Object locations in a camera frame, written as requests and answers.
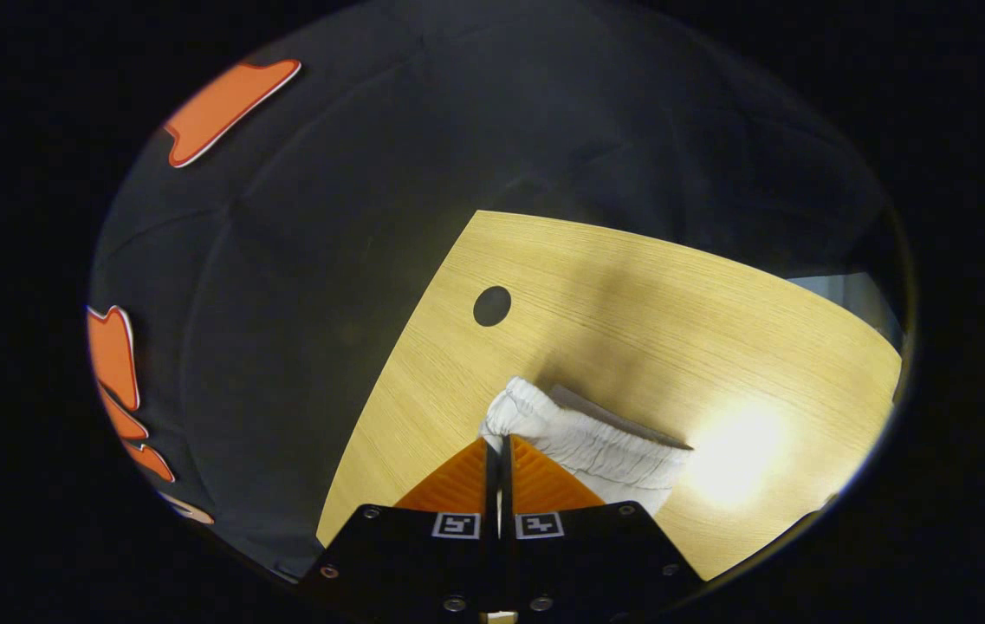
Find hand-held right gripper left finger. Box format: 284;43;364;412
295;436;502;621

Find white jeans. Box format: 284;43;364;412
479;377;692;517

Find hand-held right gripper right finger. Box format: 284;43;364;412
501;434;707;621

